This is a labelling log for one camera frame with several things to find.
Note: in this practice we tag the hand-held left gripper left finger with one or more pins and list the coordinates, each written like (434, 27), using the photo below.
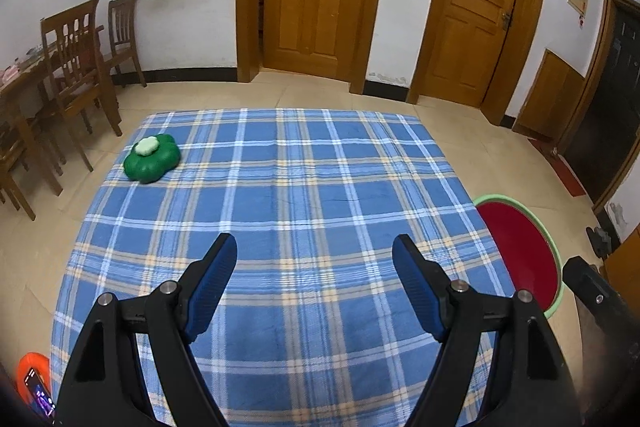
(212, 287)

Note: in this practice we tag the orange plastic object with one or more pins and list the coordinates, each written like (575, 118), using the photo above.
(30, 359)

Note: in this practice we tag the red doormat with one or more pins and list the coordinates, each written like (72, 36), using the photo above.
(560, 169)

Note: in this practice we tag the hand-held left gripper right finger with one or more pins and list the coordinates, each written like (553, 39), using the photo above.
(417, 292)

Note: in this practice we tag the wooden dining table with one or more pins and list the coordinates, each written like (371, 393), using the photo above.
(20, 92)

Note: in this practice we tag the pink plastic bag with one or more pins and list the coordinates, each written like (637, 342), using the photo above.
(9, 73)

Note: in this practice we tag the wooden door frame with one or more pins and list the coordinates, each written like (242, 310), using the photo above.
(532, 47)
(377, 32)

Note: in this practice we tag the green flower-shaped box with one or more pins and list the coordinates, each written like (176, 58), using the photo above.
(150, 167)

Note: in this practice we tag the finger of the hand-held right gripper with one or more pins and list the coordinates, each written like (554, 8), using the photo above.
(597, 299)

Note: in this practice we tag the low wooden panel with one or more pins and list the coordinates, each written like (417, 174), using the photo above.
(547, 99)

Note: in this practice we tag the dark entrance door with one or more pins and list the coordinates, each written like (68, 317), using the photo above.
(607, 107)

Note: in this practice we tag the red basin with green rim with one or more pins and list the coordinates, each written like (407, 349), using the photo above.
(520, 247)

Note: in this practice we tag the blue plaid blanket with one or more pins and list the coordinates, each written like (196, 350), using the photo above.
(300, 207)

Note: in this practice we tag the black slippers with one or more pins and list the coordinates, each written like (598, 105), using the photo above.
(599, 242)

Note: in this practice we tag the black smartphone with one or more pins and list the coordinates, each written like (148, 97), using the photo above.
(40, 394)

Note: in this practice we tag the wooden chair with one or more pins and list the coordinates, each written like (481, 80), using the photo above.
(12, 147)
(75, 57)
(122, 27)

